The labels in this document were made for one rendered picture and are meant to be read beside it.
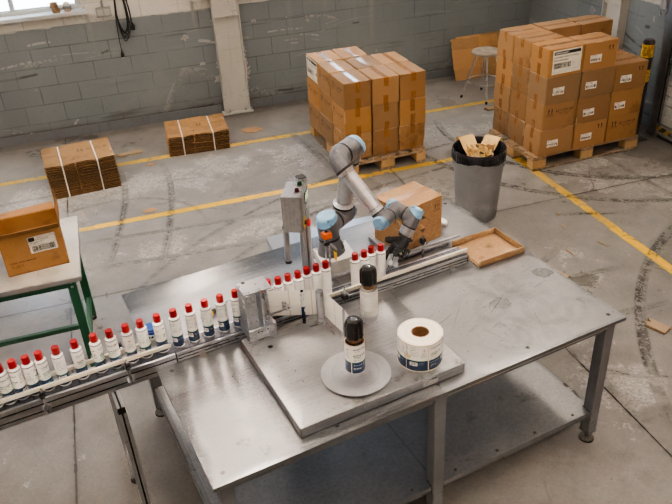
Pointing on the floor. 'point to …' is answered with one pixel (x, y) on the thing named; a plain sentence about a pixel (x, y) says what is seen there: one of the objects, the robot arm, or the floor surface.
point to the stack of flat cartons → (81, 167)
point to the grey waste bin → (478, 189)
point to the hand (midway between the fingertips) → (386, 266)
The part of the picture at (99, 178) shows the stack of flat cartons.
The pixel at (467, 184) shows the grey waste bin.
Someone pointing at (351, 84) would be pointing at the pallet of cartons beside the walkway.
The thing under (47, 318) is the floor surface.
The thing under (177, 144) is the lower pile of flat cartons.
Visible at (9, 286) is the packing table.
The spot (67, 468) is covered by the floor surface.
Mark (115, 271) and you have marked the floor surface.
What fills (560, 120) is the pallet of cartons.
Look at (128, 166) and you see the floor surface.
